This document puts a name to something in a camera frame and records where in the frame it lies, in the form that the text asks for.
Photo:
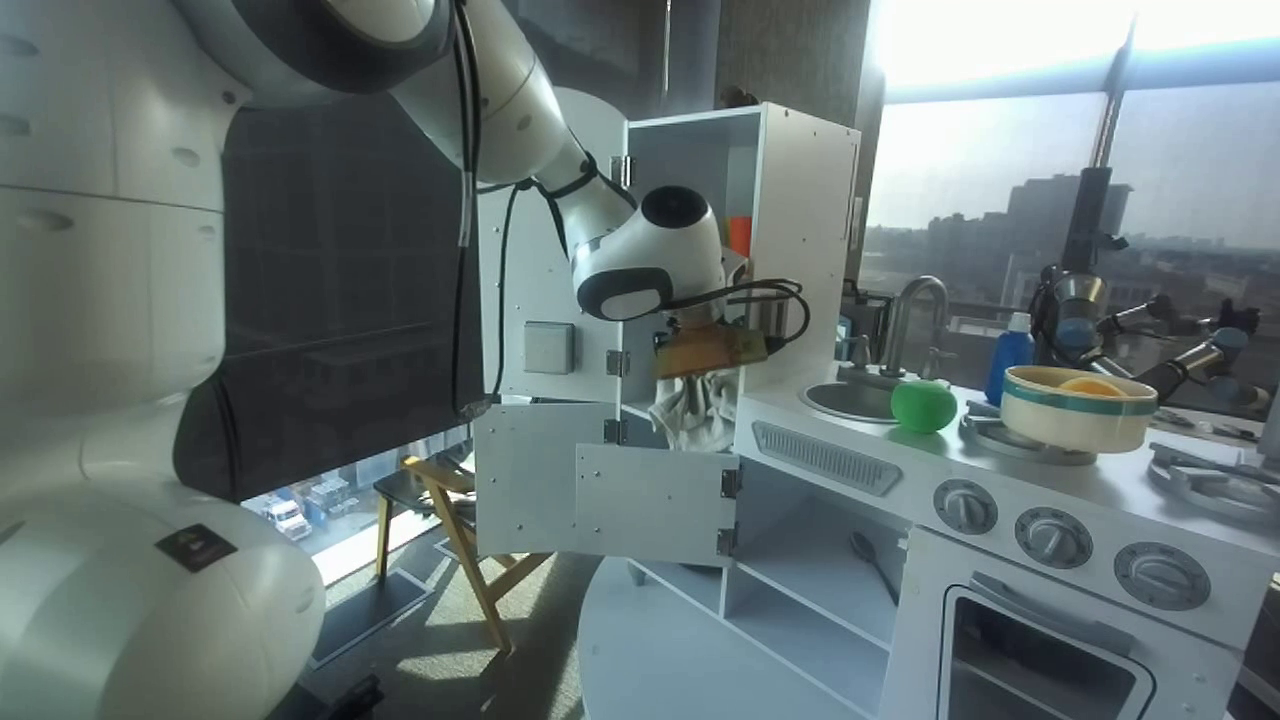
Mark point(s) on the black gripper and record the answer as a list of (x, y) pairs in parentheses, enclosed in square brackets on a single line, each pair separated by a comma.
[(639, 361)]

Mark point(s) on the white towel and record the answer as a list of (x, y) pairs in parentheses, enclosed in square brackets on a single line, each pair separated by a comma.
[(692, 416)]

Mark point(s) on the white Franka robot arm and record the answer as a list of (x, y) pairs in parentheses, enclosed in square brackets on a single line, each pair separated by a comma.
[(135, 612)]

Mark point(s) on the orange toy object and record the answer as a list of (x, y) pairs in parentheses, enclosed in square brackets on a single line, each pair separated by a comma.
[(713, 352)]

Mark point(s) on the white lower cabinet door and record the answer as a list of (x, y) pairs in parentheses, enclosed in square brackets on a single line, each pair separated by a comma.
[(655, 506), (525, 483)]

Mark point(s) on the orange cup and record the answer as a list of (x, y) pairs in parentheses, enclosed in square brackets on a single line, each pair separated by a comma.
[(741, 238)]

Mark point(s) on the white toy kitchen cabinet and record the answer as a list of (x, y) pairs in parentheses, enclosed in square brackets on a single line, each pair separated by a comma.
[(804, 266)]

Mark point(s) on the tall white cabinet door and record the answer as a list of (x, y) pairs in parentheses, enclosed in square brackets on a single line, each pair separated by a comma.
[(535, 266)]

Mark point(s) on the green round toy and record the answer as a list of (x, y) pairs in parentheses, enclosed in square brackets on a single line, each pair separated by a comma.
[(920, 405)]

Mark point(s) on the wooden folding chair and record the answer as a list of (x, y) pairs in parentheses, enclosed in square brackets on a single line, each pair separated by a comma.
[(461, 532)]

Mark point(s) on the silver toy faucet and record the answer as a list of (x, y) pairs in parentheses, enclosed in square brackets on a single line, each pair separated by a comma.
[(912, 312)]

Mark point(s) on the grey oven knob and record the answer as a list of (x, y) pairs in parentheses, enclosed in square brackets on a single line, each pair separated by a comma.
[(1053, 538), (967, 506), (1162, 573)]

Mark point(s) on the white toy oven door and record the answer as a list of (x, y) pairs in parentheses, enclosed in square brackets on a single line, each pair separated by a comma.
[(920, 626)]

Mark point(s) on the blue bottle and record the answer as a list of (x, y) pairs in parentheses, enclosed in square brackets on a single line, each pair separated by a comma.
[(1010, 364)]

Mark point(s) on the dark roller blind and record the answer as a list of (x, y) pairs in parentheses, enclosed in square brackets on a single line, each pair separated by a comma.
[(335, 293)]

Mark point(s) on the black metal stand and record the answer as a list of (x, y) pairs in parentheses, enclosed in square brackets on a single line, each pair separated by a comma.
[(1085, 266)]

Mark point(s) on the grey toy stove burner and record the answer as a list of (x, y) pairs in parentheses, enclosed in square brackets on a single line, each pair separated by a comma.
[(1213, 473)]

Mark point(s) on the white wall cabinet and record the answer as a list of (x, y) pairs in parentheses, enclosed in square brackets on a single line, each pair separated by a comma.
[(80, 266)]

